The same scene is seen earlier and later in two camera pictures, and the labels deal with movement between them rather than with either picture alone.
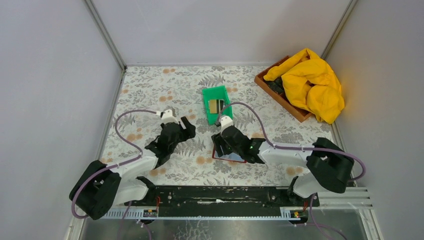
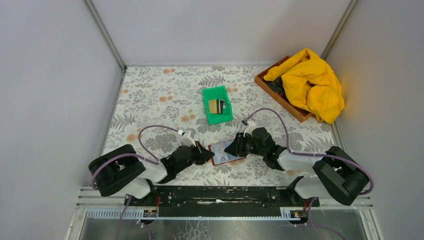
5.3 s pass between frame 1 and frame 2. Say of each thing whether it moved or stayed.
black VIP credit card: stayed
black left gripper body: moved
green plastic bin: stayed
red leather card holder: moved
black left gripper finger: moved
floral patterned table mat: stayed
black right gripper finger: moved
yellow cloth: stayed
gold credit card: stayed
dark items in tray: stayed
